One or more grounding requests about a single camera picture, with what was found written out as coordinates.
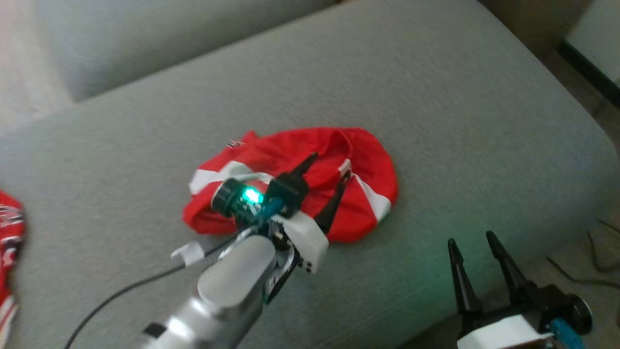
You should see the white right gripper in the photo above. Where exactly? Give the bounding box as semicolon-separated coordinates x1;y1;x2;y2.
448;232;577;349

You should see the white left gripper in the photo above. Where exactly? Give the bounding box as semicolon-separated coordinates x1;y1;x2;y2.
266;153;351;273

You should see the red jersey with white sleeves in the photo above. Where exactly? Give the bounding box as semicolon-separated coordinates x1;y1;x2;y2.
183;127;399;243

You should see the grey fabric sofa seat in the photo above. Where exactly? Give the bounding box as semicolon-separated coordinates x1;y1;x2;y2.
0;0;620;349

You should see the grey sofa cushion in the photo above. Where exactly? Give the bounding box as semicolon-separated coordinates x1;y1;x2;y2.
34;0;340;103

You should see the white board with black edge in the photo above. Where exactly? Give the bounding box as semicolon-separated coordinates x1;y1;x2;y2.
559;0;620;108

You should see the red jersey with printed lettering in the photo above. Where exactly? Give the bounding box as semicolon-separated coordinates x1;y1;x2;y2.
0;190;26;349

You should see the black floor cable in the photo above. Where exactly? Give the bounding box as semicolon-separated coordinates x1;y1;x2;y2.
546;256;620;287
586;219;620;272

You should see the white cable clip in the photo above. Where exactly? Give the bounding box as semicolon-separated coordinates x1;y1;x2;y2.
170;241;205;267

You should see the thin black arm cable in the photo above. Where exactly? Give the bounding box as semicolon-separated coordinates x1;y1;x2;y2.
63;233;243;349

